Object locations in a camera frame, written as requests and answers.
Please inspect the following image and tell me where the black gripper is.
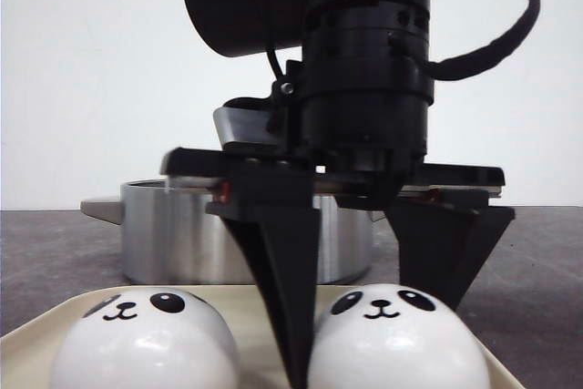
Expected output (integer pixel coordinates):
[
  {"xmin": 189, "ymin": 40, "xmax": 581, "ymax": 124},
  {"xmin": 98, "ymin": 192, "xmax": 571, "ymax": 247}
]
[{"xmin": 161, "ymin": 61, "xmax": 516, "ymax": 310}]

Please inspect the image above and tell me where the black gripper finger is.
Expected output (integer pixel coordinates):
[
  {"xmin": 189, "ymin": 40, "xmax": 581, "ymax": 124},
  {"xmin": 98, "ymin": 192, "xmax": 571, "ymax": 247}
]
[{"xmin": 207, "ymin": 165, "xmax": 319, "ymax": 388}]

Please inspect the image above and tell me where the panda bun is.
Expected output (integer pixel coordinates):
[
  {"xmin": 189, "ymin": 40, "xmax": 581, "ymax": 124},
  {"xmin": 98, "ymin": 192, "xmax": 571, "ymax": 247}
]
[
  {"xmin": 308, "ymin": 283, "xmax": 491, "ymax": 388},
  {"xmin": 49, "ymin": 287, "xmax": 240, "ymax": 388}
]

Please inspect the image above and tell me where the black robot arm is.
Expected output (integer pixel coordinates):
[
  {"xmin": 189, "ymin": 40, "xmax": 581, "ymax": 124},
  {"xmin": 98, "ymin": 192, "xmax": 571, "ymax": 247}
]
[{"xmin": 161, "ymin": 0, "xmax": 540, "ymax": 388}]

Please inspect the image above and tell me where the stainless steel steamer pot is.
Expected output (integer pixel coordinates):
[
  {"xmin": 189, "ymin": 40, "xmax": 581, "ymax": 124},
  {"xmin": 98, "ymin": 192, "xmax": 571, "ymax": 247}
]
[{"xmin": 80, "ymin": 179, "xmax": 373, "ymax": 285}]

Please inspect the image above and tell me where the cream plastic tray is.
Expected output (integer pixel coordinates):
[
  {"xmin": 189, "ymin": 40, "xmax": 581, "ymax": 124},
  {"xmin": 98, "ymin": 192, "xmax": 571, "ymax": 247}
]
[{"xmin": 0, "ymin": 283, "xmax": 525, "ymax": 389}]

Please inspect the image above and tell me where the black sleeved cable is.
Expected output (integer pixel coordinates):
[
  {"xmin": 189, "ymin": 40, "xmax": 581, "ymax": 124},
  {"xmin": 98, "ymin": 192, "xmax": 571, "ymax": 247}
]
[{"xmin": 427, "ymin": 0, "xmax": 543, "ymax": 83}]

